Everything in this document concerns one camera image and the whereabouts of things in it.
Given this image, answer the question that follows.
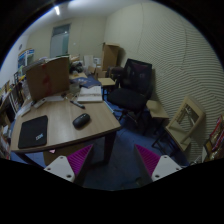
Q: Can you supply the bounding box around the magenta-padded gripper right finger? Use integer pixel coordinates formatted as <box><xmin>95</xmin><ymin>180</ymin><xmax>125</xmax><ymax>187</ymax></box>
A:
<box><xmin>134</xmin><ymin>143</ymin><xmax>183</xmax><ymax>188</ymax></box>

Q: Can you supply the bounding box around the clear plastic container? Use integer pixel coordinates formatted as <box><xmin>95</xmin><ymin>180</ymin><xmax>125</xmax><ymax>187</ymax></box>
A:
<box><xmin>69</xmin><ymin>81</ymin><xmax>81</xmax><ymax>95</ymax></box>

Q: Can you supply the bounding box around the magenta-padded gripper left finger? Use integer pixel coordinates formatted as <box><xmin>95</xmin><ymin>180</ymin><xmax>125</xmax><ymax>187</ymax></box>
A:
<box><xmin>43</xmin><ymin>143</ymin><xmax>95</xmax><ymax>187</ymax></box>

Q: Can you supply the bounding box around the tall brown cardboard box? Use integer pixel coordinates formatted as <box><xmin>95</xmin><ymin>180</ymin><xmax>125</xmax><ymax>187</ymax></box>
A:
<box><xmin>101</xmin><ymin>42</ymin><xmax>121</xmax><ymax>72</ymax></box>

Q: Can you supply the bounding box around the grey door with window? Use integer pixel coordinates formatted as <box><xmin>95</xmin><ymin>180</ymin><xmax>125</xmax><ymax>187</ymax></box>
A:
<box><xmin>49</xmin><ymin>23</ymin><xmax>72</xmax><ymax>58</ymax></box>

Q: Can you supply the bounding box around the black computer mouse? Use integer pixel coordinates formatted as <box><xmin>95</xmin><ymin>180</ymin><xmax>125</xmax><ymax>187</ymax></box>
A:
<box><xmin>72</xmin><ymin>113</ymin><xmax>91</xmax><ymax>130</ymax></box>

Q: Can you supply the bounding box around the small wooden stool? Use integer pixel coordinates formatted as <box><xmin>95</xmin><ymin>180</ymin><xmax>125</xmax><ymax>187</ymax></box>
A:
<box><xmin>145</xmin><ymin>99</ymin><xmax>170</xmax><ymax>134</ymax></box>

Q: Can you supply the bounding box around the ceiling tube light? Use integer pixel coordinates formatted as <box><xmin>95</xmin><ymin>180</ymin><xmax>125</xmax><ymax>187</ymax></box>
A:
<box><xmin>53</xmin><ymin>4</ymin><xmax>62</xmax><ymax>17</ymax></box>

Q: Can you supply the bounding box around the black marker pen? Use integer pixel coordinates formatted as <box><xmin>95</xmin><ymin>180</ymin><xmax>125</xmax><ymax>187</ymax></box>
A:
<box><xmin>69</xmin><ymin>99</ymin><xmax>86</xmax><ymax>110</ymax></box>

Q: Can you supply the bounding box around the black mouse pad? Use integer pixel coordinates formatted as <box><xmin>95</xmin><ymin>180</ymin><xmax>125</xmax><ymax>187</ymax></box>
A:
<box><xmin>17</xmin><ymin>115</ymin><xmax>49</xmax><ymax>150</ymax></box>

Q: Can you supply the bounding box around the black office chair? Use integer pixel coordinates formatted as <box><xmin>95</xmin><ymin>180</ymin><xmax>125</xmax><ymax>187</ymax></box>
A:
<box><xmin>107</xmin><ymin>58</ymin><xmax>155</xmax><ymax>126</ymax></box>

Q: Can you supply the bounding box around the white book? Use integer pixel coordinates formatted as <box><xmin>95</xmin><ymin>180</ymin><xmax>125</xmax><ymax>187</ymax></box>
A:
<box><xmin>76</xmin><ymin>85</ymin><xmax>104</xmax><ymax>103</ymax></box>

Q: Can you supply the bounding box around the wooden folding chair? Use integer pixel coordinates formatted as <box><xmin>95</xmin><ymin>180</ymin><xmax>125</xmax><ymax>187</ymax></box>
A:
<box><xmin>152</xmin><ymin>96</ymin><xmax>207</xmax><ymax>158</ymax></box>

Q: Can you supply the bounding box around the large brown cardboard box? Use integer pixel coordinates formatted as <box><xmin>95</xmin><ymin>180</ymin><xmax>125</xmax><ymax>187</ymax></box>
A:
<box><xmin>25</xmin><ymin>55</ymin><xmax>71</xmax><ymax>103</ymax></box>

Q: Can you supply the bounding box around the long white remote control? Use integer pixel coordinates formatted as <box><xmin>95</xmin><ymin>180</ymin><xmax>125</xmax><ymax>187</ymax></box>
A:
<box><xmin>20</xmin><ymin>105</ymin><xmax>34</xmax><ymax>117</ymax></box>

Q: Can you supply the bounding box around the cluttered shelf unit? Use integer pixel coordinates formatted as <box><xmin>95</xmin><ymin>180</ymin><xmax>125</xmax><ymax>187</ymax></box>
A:
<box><xmin>0</xmin><ymin>79</ymin><xmax>21</xmax><ymax>159</ymax></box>

